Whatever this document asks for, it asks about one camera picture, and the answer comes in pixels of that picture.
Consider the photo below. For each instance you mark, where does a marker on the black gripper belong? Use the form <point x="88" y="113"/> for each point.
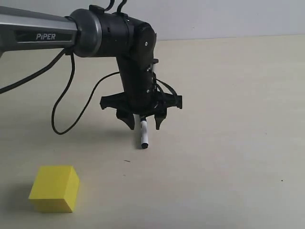
<point x="157" y="106"/>

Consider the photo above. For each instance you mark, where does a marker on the black and white whiteboard marker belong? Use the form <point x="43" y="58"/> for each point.
<point x="144" y="132"/>

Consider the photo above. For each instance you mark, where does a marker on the yellow cube block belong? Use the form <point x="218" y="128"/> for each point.
<point x="55" y="189"/>

